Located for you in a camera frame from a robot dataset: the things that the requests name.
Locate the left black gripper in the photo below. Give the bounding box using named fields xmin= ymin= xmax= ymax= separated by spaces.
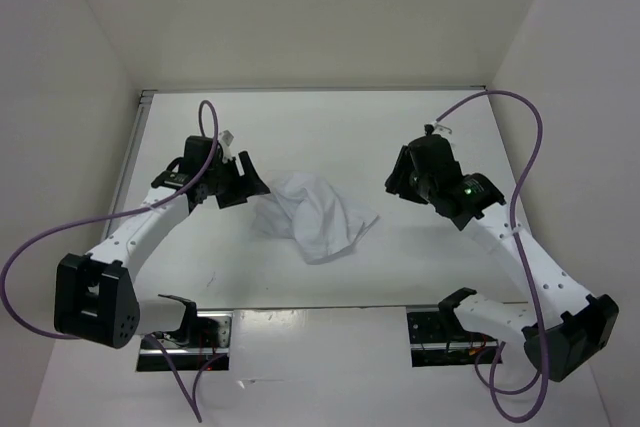
xmin=203 ymin=150 xmax=269 ymax=208

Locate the white skirt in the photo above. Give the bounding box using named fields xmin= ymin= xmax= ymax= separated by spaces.
xmin=253 ymin=171 xmax=379 ymax=265

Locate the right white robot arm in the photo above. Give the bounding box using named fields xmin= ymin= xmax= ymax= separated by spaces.
xmin=385 ymin=134 xmax=619 ymax=382

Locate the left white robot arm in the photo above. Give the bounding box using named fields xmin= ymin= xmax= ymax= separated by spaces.
xmin=54 ymin=132 xmax=269 ymax=349

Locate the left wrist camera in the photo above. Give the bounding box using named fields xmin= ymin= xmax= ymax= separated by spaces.
xmin=217 ymin=130 xmax=234 ymax=163

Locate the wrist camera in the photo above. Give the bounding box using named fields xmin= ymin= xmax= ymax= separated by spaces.
xmin=217 ymin=130 xmax=234 ymax=163
xmin=424 ymin=121 xmax=452 ymax=136

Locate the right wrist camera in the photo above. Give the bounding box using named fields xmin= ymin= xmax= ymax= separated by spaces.
xmin=424 ymin=121 xmax=452 ymax=136

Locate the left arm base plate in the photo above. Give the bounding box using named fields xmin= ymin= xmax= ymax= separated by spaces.
xmin=136 ymin=310 xmax=234 ymax=373

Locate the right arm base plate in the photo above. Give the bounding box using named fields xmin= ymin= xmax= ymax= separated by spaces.
xmin=406 ymin=308 xmax=498 ymax=368

